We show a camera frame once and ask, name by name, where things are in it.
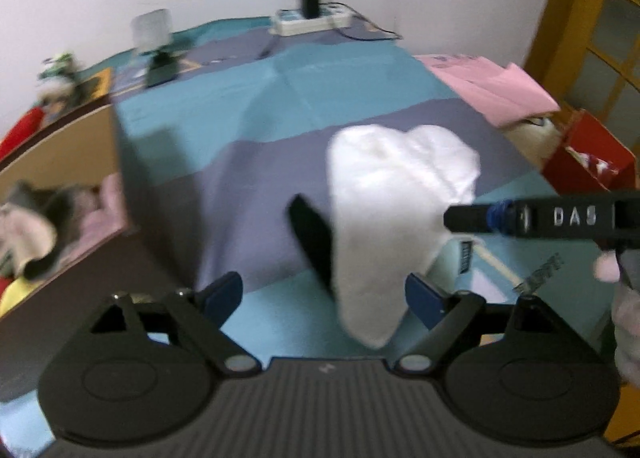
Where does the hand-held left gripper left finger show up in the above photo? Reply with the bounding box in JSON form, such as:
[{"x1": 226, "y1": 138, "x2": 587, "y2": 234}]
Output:
[{"x1": 87, "y1": 270, "x2": 262, "y2": 379}]

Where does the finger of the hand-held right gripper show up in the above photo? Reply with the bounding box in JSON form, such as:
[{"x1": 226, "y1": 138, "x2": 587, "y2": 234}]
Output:
[{"x1": 442, "y1": 199, "x2": 522, "y2": 235}]

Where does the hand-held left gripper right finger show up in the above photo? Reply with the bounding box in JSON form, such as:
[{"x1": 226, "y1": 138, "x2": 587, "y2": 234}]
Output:
[{"x1": 392, "y1": 272, "x2": 566, "y2": 379}]

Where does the white sock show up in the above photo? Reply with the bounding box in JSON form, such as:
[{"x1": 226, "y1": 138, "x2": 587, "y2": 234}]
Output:
[{"x1": 325, "y1": 124, "x2": 482, "y2": 350}]

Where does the pink grey printed cloth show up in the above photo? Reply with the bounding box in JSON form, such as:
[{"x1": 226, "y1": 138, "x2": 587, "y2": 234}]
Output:
[{"x1": 0, "y1": 180, "x2": 87, "y2": 281}]

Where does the yellow garment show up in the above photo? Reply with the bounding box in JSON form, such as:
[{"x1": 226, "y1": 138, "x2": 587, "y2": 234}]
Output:
[{"x1": 0, "y1": 275, "x2": 43, "y2": 320}]

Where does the brown cardboard box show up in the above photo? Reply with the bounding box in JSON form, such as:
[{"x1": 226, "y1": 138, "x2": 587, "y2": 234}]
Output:
[{"x1": 0, "y1": 103, "x2": 201, "y2": 404}]

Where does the person's right hand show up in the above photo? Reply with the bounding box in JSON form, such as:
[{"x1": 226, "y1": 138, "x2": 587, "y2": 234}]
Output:
[{"x1": 592, "y1": 248, "x2": 640, "y2": 384}]

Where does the barcode label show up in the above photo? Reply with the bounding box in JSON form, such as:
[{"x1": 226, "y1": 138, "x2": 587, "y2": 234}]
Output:
[{"x1": 457, "y1": 237, "x2": 475, "y2": 275}]

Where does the wooden stick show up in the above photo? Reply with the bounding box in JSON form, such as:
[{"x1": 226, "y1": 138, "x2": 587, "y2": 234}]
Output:
[{"x1": 472, "y1": 243, "x2": 526, "y2": 289}]

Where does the red box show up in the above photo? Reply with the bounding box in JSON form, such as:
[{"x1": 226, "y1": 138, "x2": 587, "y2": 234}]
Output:
[{"x1": 542, "y1": 109, "x2": 637, "y2": 194}]

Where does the dark printed tag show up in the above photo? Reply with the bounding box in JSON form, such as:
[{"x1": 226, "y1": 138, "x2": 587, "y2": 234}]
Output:
[{"x1": 514, "y1": 253, "x2": 565, "y2": 297}]

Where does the black sock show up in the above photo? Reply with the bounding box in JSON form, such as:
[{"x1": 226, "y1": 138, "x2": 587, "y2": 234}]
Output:
[{"x1": 287, "y1": 194, "x2": 336, "y2": 296}]

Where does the pink folded cloth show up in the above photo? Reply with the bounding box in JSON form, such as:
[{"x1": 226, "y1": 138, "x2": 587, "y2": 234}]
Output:
[{"x1": 415, "y1": 54, "x2": 562, "y2": 129}]

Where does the pink fuzzy garment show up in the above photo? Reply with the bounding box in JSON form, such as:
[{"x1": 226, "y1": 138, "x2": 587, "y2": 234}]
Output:
[{"x1": 82, "y1": 173, "x2": 127, "y2": 250}]

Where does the yellow wooden lattice door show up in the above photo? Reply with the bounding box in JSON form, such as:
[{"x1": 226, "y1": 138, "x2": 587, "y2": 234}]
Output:
[{"x1": 520, "y1": 0, "x2": 640, "y2": 149}]

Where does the blue purple striped tablecloth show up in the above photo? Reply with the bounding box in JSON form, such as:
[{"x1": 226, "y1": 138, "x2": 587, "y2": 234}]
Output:
[{"x1": 82, "y1": 15, "x2": 621, "y2": 369}]

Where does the black phone stand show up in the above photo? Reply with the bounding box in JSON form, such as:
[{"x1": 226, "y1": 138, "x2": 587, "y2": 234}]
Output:
[{"x1": 145, "y1": 48, "x2": 181, "y2": 89}]

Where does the yellow patterned card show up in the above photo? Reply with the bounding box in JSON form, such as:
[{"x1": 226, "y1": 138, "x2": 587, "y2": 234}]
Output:
[{"x1": 80, "y1": 67, "x2": 115, "y2": 101}]

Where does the white power strip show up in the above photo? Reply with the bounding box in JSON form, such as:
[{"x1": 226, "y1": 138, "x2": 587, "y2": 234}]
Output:
[{"x1": 270, "y1": 5, "x2": 353, "y2": 37}]

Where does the red plush toy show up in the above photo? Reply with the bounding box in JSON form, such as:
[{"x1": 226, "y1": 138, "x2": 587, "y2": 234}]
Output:
[{"x1": 0, "y1": 105, "x2": 47, "y2": 162}]

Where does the green white plush toy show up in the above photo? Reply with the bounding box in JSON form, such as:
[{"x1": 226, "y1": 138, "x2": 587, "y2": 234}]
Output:
[{"x1": 37, "y1": 52, "x2": 87, "y2": 115}]

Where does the black cable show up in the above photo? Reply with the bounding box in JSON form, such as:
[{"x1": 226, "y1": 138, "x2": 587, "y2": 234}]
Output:
[{"x1": 260, "y1": 0, "x2": 403, "y2": 59}]

